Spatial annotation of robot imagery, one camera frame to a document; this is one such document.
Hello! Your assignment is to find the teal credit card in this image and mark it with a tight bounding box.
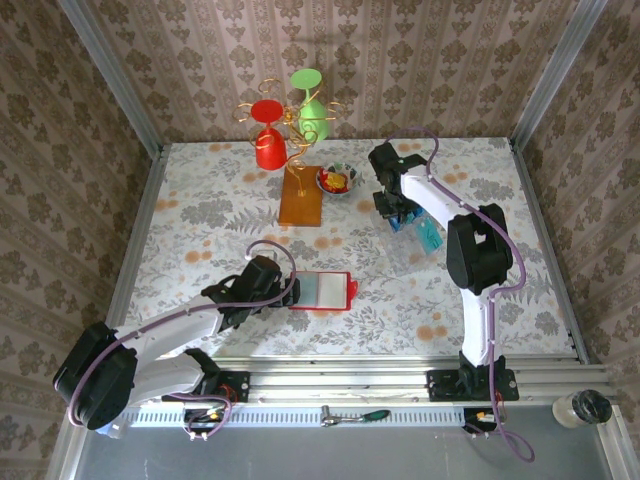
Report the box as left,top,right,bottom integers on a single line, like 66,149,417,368
416,219,445,256
301,273,322,307

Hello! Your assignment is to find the red leather card holder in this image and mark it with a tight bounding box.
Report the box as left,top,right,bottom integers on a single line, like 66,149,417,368
288,270,359,312

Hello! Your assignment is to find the clear acrylic card stand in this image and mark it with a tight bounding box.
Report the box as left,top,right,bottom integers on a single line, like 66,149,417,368
372,199,447,277

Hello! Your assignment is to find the small patterned bowl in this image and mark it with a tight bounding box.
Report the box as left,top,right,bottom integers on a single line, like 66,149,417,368
315,160,362,197

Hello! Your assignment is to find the green wine glass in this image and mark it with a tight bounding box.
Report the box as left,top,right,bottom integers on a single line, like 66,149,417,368
289,68,332,142

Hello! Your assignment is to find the aluminium front beam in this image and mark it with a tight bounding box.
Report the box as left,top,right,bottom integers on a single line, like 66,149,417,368
69,355,615,407

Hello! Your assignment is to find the red wine glass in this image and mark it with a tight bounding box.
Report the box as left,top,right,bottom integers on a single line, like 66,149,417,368
249,98,290,173

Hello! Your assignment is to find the floral patterned tablecloth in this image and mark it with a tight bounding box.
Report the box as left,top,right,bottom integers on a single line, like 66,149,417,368
117,137,584,359

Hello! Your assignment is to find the black yellow power connector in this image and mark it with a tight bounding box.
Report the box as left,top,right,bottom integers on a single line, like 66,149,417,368
462,407,504,435
182,407,226,435

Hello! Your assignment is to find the grey metal bench panel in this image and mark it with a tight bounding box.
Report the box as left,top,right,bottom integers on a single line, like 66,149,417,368
74,405,619,480

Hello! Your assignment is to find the small blue white device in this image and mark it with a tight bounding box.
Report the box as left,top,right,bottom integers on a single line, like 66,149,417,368
99,422,132,441

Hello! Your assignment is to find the clear plastic cup dark lid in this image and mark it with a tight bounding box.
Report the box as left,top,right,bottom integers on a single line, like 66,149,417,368
551,388,614,430

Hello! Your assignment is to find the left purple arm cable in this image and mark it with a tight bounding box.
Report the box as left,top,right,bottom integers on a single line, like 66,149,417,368
67,239,299,444

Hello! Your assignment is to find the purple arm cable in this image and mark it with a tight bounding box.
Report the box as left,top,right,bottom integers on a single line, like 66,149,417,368
67,239,299,444
384,126,536,464

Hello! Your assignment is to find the gold wire rack wooden base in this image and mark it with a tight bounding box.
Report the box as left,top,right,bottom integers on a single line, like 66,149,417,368
234,77,346,229

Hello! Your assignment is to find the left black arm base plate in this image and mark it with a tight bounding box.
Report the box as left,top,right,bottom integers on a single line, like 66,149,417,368
162,370,251,404

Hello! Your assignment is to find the white slotted cable duct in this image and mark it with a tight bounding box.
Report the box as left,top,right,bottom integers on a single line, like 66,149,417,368
130,403,466,429

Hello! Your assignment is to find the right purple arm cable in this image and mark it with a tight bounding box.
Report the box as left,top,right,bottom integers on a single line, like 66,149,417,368
384,126,536,464

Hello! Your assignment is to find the aluminium table side rail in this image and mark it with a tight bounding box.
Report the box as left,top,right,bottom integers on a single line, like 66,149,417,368
507,135,592,365
93,144,170,369

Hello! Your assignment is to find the ratchet wrench green black handle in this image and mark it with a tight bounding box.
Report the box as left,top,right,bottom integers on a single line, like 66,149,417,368
320,404,392,429

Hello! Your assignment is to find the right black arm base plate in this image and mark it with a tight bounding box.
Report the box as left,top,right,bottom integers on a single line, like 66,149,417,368
427,368,520,403

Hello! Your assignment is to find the aluminium frame post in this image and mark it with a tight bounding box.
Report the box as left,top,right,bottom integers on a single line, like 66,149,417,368
56,0,165,157
508,0,610,151

